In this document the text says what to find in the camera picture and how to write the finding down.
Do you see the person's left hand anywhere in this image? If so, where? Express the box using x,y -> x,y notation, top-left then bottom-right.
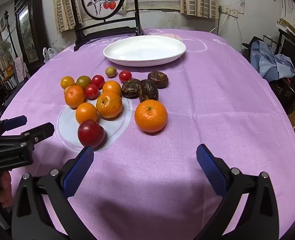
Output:
0,171 -> 13,208

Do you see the dark green tomato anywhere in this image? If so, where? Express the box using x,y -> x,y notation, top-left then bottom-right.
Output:
76,76 -> 92,89

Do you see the white oval plate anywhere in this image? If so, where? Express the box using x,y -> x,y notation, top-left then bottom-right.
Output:
103,35 -> 186,67

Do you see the purple tablecloth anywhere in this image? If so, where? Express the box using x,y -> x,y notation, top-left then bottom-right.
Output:
0,29 -> 295,240

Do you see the white cable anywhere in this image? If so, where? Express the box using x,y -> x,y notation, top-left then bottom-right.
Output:
209,12 -> 231,34

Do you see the yellow-orange tomato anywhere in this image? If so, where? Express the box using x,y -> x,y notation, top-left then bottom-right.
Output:
61,76 -> 75,89

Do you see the round painted table screen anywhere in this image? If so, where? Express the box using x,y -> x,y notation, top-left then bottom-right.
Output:
68,0 -> 144,52

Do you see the blue cloth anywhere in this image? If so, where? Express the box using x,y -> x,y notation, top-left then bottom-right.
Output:
251,40 -> 295,82

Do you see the white plastic bag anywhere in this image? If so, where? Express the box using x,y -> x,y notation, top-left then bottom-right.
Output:
43,47 -> 59,64

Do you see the orange tangerine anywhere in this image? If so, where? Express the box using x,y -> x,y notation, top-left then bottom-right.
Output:
96,92 -> 123,119
134,99 -> 168,133
64,85 -> 85,109

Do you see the dark wooden cabinet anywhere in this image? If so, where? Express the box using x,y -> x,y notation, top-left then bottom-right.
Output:
14,0 -> 49,67

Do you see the wall power socket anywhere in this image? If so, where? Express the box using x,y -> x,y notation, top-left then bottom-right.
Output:
219,6 -> 239,18

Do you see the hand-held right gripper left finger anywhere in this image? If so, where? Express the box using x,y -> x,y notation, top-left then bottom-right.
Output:
11,146 -> 95,240

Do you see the dark red plum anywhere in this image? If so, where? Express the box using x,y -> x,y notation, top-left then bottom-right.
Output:
77,119 -> 106,148

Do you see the dark brown water chestnut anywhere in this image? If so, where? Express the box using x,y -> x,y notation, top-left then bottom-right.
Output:
121,79 -> 141,99
148,71 -> 169,89
139,79 -> 159,103

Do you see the pink hanging cloth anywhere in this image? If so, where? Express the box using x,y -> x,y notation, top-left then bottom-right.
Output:
13,56 -> 29,82

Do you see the standing fan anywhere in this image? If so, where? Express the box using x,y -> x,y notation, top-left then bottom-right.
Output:
0,39 -> 13,58

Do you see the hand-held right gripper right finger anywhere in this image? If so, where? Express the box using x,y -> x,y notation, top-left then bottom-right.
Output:
195,144 -> 279,240

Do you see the yellow-green cherry tomato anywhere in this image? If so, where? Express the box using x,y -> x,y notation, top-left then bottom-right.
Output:
105,66 -> 117,78

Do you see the small smooth orange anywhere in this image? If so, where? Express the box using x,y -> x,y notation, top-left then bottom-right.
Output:
75,102 -> 99,124
102,80 -> 122,97

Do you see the red cherry tomato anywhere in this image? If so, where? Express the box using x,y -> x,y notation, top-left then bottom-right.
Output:
119,70 -> 132,83
91,75 -> 105,89
84,84 -> 100,100

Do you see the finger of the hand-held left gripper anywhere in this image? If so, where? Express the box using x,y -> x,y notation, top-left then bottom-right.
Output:
0,115 -> 28,137
12,122 -> 55,146

